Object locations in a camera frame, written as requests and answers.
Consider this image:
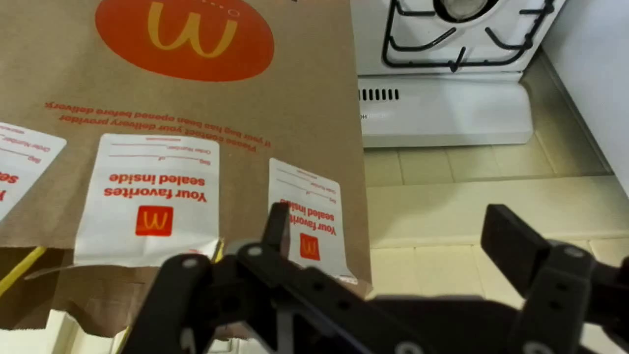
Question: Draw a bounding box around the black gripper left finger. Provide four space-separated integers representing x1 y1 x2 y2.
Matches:
119 202 397 354

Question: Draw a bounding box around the white gas stove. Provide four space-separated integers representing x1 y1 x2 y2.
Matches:
349 0 570 149

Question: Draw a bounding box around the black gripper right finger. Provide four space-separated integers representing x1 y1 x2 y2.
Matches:
479 202 629 354

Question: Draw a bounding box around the white refrigerator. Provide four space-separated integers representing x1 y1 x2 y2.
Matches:
540 0 629 192

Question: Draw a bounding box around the black stove burner grate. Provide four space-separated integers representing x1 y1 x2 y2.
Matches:
381 0 558 72

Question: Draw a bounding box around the round stove burner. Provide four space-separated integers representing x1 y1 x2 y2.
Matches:
430 0 501 25

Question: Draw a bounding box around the brown McDonald's paper bag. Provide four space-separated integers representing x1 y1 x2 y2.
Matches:
0 0 373 338

